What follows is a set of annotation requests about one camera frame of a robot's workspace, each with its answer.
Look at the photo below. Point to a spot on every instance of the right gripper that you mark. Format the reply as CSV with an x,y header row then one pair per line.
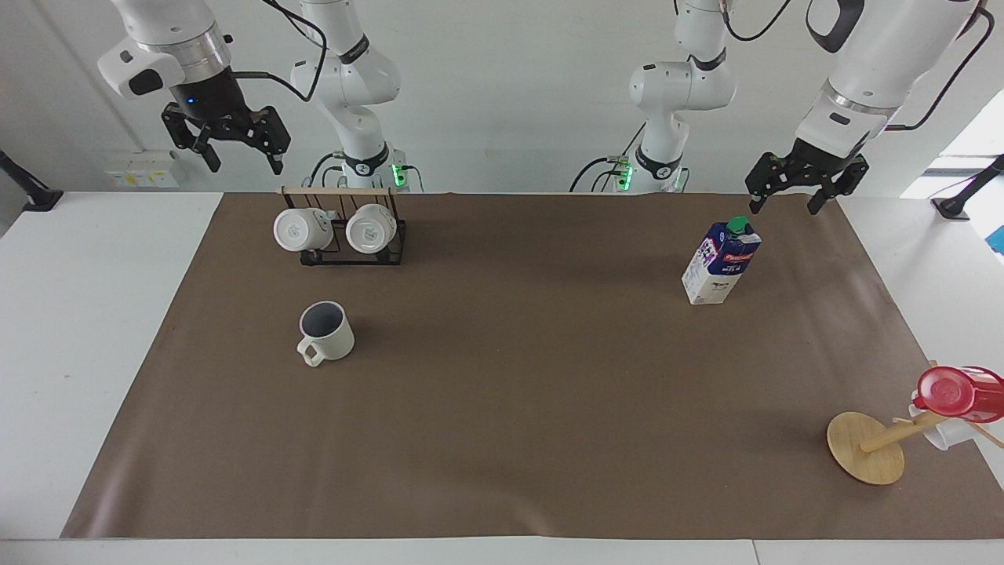
x,y
210,94

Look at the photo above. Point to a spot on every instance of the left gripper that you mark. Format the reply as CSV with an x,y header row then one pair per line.
x,y
823,161

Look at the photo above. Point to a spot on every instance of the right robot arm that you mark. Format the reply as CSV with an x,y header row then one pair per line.
x,y
357,78

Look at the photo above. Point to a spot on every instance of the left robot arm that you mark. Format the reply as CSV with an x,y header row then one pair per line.
x,y
878,71

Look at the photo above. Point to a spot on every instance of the blue and white milk carton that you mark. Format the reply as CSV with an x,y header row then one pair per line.
x,y
718,267

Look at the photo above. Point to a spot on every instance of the red plastic cup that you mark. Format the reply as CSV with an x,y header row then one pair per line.
x,y
961,392

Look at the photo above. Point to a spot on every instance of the small white cup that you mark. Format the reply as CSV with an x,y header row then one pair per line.
x,y
949,433

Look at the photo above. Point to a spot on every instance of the black stand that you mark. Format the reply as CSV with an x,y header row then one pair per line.
x,y
35,196
961,200

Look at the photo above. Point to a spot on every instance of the white mug with grey inside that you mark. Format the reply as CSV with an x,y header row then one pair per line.
x,y
336,339

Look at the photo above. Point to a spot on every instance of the wooden mug tree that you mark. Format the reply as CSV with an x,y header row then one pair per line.
x,y
863,447

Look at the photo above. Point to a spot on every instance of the white wall socket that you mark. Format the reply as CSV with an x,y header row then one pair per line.
x,y
141,170

